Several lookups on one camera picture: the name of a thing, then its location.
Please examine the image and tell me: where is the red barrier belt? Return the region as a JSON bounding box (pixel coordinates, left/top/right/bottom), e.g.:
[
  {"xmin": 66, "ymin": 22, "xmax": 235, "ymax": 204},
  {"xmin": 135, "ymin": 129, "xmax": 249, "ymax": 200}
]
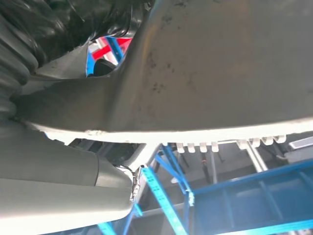
[{"xmin": 91, "ymin": 37, "xmax": 133, "ymax": 61}]

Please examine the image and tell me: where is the blue metal shelf rack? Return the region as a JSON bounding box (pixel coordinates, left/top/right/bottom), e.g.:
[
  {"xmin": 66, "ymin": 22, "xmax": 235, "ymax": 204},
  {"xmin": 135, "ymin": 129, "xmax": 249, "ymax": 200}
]
[{"xmin": 97, "ymin": 144, "xmax": 313, "ymax": 235}]

